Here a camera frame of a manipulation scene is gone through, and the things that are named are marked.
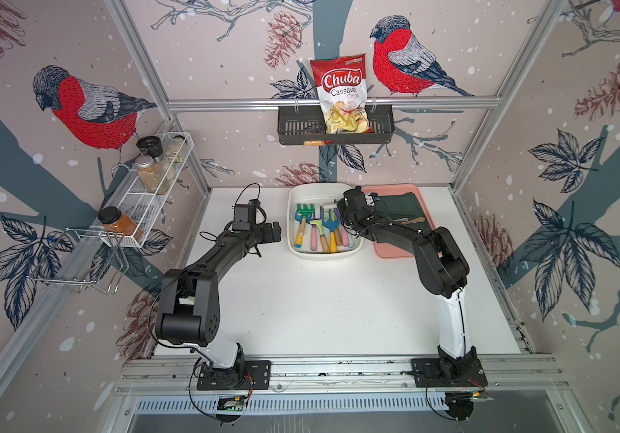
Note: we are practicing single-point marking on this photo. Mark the white wire spice shelf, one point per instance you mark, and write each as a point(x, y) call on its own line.
point(146, 209)

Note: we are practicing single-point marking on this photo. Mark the small circuit board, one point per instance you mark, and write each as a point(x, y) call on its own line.
point(232, 404)

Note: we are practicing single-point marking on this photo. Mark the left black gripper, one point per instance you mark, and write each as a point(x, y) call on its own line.
point(268, 236)

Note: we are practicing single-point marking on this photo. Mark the wire hook rack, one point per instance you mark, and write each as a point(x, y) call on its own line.
point(98, 261)

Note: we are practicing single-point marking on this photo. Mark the black wall basket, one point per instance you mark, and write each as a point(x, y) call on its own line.
point(306, 124)

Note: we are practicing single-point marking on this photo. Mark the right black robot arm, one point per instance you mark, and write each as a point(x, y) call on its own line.
point(442, 270)

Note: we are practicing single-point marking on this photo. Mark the purple fork pink handle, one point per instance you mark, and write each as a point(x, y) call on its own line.
point(314, 236)

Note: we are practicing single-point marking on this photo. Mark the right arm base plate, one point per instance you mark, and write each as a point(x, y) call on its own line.
point(434, 372)

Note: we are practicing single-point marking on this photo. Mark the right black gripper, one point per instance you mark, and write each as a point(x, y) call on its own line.
point(340, 204)

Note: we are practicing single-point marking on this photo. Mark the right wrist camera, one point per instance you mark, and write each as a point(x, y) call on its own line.
point(372, 199)

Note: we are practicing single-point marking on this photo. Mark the orange spice jar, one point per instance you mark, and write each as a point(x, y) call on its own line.
point(114, 220)

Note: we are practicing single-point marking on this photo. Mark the dark green small rake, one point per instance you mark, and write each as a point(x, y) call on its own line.
point(304, 213)

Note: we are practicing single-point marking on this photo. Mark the black lid spice jar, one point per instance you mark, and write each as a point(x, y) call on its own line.
point(151, 146)

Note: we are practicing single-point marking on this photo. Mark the Chuba cassava chips bag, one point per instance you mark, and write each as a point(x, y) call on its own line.
point(342, 93)

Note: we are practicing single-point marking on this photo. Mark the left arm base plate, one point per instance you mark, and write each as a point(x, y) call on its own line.
point(251, 375)

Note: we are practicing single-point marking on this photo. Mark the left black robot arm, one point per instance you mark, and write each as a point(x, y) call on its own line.
point(189, 312)

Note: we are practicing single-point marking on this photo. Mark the pale spice jar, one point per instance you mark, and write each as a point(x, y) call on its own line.
point(176, 149)

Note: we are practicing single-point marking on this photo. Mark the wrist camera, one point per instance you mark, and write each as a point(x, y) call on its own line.
point(372, 199)
point(245, 215)

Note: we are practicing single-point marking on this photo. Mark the light green rake wooden handle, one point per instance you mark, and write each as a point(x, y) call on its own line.
point(318, 225)

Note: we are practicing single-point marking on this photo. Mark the beige spice jar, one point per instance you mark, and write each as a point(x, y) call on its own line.
point(151, 175)

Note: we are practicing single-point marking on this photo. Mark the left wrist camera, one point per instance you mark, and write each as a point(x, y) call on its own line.
point(245, 215)

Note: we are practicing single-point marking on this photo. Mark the aluminium front rail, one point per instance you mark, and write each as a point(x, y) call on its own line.
point(163, 375)

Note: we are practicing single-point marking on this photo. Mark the iridescent knife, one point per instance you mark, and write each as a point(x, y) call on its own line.
point(420, 219)

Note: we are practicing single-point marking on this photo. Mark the blue fork yellow handle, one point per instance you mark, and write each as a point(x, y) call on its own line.
point(325, 214)
point(330, 226)

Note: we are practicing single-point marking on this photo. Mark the dark green cloth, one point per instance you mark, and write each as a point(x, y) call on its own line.
point(406, 205)

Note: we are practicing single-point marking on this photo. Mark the white storage box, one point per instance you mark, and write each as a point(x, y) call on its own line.
point(319, 194)

